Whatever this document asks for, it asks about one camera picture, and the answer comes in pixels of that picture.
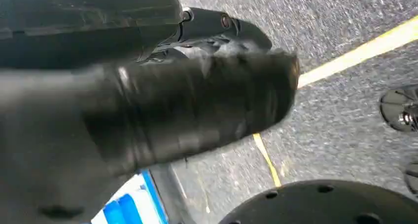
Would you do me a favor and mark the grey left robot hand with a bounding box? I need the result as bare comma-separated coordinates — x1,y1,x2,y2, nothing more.
0,0,300,224

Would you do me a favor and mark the blue and white striped panel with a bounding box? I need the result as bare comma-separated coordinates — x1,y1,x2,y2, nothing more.
91,169,170,224

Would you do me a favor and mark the black round perforated disc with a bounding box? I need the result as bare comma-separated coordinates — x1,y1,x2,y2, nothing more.
218,179,418,224

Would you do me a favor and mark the wide yellow floor line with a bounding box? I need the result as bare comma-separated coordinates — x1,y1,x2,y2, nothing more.
297,15,418,89

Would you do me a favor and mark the shiny black caster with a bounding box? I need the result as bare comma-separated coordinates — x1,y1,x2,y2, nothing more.
378,86,418,134

